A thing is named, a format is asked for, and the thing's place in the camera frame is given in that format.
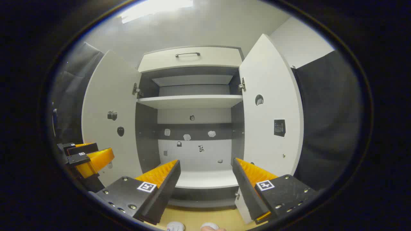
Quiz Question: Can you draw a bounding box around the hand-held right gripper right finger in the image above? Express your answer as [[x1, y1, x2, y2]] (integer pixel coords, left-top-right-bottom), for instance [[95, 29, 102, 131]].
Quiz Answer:
[[232, 157, 318, 225]]

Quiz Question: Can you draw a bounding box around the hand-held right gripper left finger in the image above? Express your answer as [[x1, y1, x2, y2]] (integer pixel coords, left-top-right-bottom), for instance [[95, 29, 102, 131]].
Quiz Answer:
[[96, 159, 181, 225]]

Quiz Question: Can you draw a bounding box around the white shoe cabinet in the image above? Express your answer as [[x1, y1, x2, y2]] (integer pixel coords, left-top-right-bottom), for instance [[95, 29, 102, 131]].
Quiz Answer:
[[135, 46, 245, 209]]

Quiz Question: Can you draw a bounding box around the white cabinet door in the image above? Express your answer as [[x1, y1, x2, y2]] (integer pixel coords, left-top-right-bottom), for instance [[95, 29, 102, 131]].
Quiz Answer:
[[236, 34, 304, 224], [81, 50, 143, 188]]

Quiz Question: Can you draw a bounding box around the white cabinet shelf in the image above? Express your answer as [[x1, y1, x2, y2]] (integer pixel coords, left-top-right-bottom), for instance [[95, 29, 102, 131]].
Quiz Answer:
[[137, 95, 243, 109]]

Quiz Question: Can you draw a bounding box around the white cabinet drawer front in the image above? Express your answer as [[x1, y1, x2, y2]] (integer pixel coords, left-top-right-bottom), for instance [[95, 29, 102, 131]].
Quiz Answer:
[[137, 46, 243, 73]]

